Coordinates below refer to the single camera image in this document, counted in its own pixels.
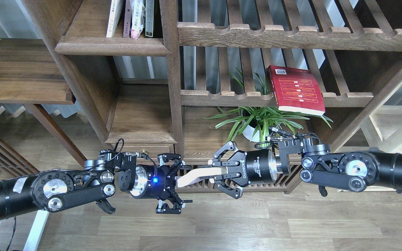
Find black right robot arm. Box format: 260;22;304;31
199;127;402;199

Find light wooden shelf unit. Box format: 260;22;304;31
334;71;402;192

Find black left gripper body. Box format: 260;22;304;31
130;164;177;200

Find red book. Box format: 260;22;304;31
268;65;325;116

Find yellow green cover book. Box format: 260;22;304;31
106;0;125;38

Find white metal leg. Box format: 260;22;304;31
23;210;50;251

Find mauve upright book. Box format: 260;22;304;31
123;0;132;38

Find green spider plant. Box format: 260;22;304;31
210;70;332;141

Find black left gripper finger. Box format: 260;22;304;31
155;190;193;214
157;153;192;175

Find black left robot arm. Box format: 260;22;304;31
0;149;191;220

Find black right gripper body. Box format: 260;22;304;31
236;149;280;184

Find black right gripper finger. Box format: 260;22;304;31
208;141;245;167
200;173;243;199

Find white plant pot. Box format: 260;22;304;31
242;120;269;142

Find dark wooden bookshelf cabinet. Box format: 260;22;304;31
23;0;402;197

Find white pale purple book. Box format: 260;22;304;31
176;167;227;188

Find dark green upright book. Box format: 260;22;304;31
145;0;155;38

